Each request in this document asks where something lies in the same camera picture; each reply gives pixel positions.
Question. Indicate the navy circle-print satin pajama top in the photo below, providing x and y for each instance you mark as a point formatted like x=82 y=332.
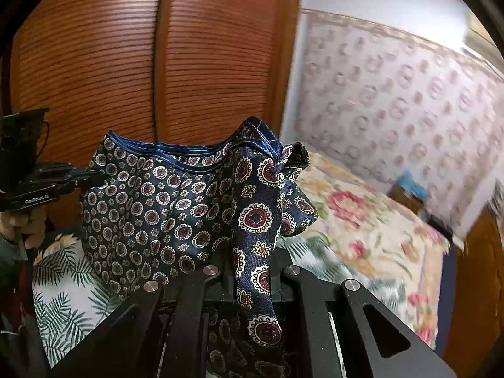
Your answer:
x=165 y=204

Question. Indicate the circle-print sheer curtain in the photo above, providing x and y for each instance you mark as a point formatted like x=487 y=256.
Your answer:
x=393 y=106

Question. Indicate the box with blue cloth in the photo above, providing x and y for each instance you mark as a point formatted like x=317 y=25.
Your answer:
x=411 y=187

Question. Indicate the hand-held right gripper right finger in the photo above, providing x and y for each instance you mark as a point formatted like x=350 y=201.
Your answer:
x=283 y=283

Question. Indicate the wooden sideboard cabinet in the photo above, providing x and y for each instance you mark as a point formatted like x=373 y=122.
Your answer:
x=476 y=283

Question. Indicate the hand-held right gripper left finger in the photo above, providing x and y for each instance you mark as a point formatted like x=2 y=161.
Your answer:
x=220 y=283

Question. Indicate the person's left hand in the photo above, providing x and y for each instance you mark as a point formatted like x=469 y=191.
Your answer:
x=29 y=224

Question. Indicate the floral bed sheet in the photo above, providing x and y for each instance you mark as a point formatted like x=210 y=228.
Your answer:
x=447 y=295

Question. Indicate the floral quilt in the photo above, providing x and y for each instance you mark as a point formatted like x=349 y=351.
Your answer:
x=374 y=236

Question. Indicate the wooden louvered wardrobe door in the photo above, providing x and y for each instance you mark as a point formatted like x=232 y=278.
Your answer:
x=224 y=55
x=90 y=67

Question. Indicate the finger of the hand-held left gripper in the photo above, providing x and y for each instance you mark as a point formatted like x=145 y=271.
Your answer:
x=67 y=175

